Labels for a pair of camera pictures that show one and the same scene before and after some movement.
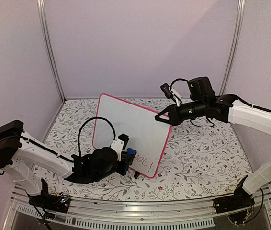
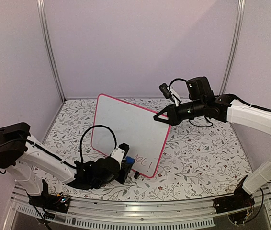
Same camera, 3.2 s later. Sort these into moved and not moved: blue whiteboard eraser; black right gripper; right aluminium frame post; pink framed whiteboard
Moved: blue whiteboard eraser
Not moved: black right gripper; pink framed whiteboard; right aluminium frame post
